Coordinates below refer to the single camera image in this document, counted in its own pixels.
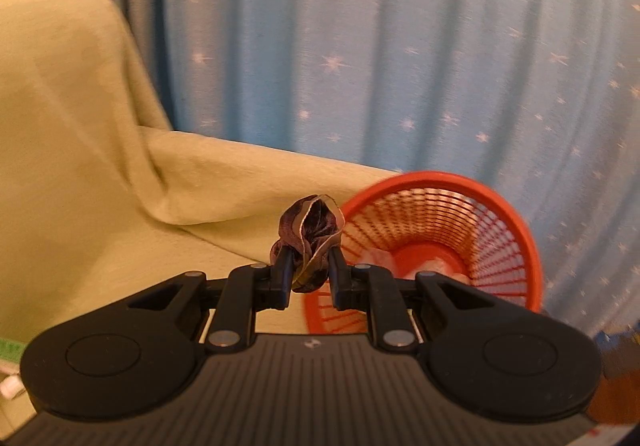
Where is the dark brown hair scrunchie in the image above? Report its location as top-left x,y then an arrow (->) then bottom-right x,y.
270,194 -> 347,293

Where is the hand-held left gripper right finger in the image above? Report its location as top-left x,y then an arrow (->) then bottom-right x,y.
326,247 -> 494,353

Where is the blue star-print curtain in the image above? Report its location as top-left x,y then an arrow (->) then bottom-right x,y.
75,0 -> 640,342

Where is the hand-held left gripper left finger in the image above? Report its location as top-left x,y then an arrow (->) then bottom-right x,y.
126,245 -> 294,353

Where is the orange plastic mesh basket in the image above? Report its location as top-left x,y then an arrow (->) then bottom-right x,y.
304,171 -> 545,338

